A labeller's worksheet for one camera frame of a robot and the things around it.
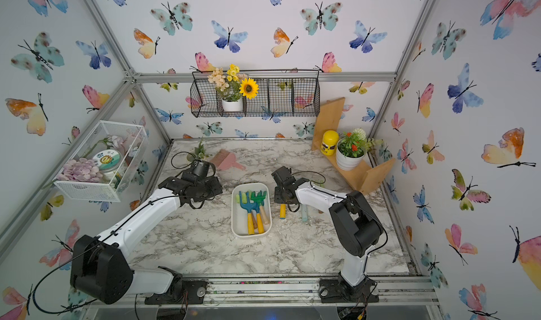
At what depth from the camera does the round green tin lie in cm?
66

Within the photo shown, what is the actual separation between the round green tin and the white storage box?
0.43 meters

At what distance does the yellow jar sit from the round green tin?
0.81 metres

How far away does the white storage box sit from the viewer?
87cm
